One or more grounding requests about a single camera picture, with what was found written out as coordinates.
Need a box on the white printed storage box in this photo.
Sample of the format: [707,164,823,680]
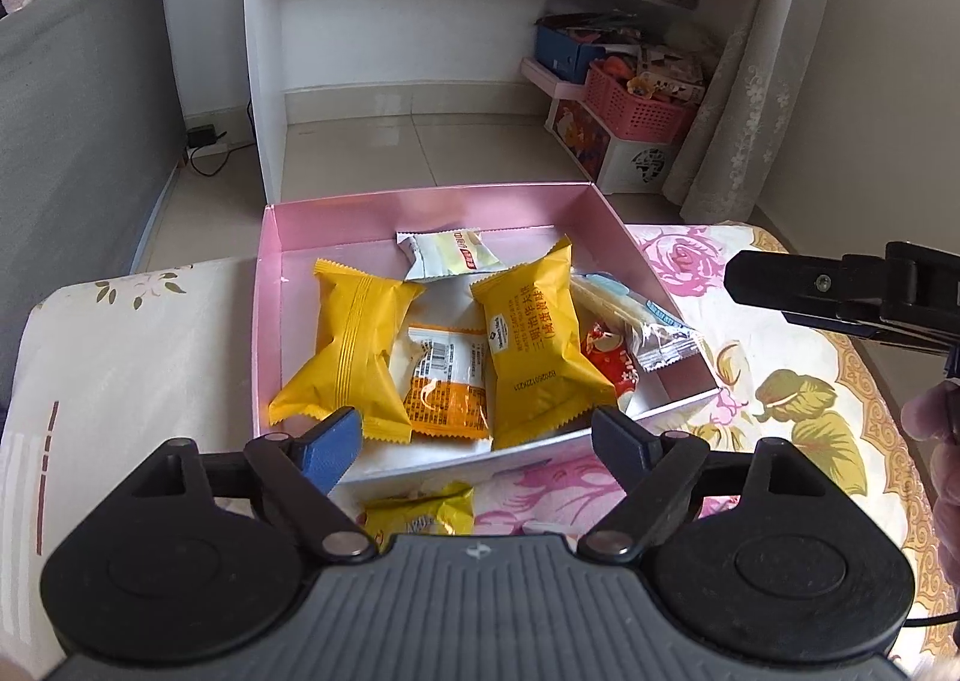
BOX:
[545,94,680,196]

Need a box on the pink plastic basket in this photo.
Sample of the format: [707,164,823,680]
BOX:
[583,62,698,143]

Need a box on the pile of small toys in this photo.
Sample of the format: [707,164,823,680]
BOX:
[600,43,706,104]

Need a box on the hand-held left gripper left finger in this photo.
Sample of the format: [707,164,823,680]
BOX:
[112,406,378,563]

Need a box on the white pale-yellow snack packet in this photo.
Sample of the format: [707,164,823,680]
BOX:
[396,228,507,282]

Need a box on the red snack packet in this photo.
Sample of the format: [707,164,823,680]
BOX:
[581,321,646,413]

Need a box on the yellow cake packet with text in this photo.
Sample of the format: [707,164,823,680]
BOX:
[470,237,617,451]

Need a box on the plain yellow ridged snack packet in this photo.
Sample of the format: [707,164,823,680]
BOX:
[268,259,426,443]

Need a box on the grey sofa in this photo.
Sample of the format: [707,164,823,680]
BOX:
[0,0,188,382]

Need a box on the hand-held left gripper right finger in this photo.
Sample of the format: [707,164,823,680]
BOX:
[577,406,856,563]

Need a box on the orange snack packet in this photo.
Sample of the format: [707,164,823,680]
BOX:
[401,323,494,440]

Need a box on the white lace curtain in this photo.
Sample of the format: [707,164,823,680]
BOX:
[679,0,852,224]

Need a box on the white shelf unit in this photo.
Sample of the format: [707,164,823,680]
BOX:
[241,0,773,202]

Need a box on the blue box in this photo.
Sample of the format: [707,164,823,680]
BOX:
[534,23,608,84]

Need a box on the pink cardboard box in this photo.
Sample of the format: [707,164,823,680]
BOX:
[251,182,722,487]

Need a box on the person's right hand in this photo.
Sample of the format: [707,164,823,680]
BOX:
[900,377,960,509]

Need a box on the clear white candy packet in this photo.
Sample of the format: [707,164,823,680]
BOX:
[570,274,700,372]

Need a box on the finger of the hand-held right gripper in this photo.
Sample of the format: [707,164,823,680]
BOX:
[724,250,890,337]

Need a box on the yellow chip packet blue logo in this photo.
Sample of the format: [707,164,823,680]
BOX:
[357,481,476,553]

